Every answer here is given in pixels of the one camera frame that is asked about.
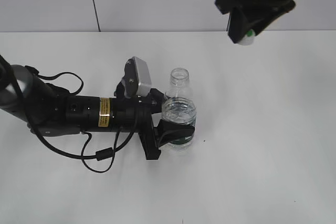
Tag white green bottle cap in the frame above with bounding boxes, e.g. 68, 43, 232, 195
238, 29, 256, 46

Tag black camera cable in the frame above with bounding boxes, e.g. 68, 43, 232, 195
0, 55, 142, 174

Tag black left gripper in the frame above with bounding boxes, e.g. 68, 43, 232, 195
113, 83, 195, 160

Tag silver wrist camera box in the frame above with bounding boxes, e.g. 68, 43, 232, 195
122, 57, 152, 98

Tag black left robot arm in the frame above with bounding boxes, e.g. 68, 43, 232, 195
1, 57, 195, 161

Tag clear plastic water bottle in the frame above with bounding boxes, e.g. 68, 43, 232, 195
161, 67, 197, 152

